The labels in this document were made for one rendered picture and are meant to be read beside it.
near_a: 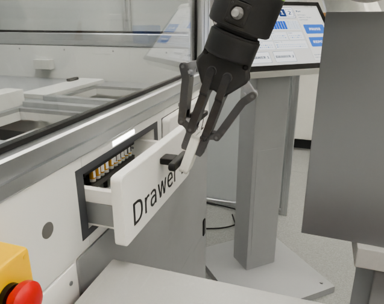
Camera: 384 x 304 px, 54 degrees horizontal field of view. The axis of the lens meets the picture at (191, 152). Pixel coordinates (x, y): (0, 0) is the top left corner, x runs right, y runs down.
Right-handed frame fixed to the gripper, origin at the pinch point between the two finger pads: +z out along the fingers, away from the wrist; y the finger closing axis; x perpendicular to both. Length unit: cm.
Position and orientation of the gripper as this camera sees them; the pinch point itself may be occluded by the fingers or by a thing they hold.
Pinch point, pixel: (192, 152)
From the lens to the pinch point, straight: 62.1
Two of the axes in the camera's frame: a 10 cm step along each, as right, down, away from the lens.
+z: -3.2, 8.5, 4.1
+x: 3.1, -3.2, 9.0
